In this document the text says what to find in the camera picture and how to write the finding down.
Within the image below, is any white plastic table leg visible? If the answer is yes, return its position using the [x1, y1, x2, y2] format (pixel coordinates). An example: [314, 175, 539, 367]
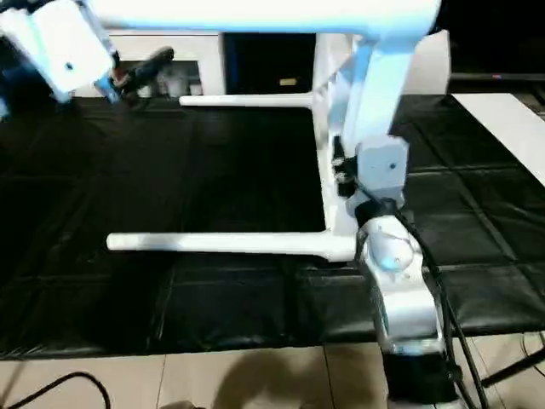
[84, 0, 442, 34]
[106, 231, 332, 261]
[178, 94, 315, 108]

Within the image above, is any white sideboard cabinet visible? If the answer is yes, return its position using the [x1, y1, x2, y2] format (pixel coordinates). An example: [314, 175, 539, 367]
[101, 29, 226, 98]

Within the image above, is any black table mat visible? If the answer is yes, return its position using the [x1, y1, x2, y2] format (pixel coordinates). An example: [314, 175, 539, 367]
[0, 91, 545, 357]

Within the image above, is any black cabinet with gold label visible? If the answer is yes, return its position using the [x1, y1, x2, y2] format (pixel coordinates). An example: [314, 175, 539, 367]
[222, 32, 318, 97]

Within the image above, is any white flat board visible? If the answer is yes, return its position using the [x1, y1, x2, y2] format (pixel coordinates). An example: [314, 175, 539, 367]
[450, 92, 545, 189]

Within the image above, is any black stand leg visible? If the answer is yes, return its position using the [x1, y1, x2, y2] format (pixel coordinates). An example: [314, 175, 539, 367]
[485, 353, 545, 387]

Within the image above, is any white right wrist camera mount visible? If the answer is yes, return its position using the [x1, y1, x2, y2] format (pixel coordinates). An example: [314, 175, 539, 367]
[344, 135, 410, 222]

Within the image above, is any black floor cable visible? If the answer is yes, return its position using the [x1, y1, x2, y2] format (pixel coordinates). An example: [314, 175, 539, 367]
[0, 371, 112, 409]

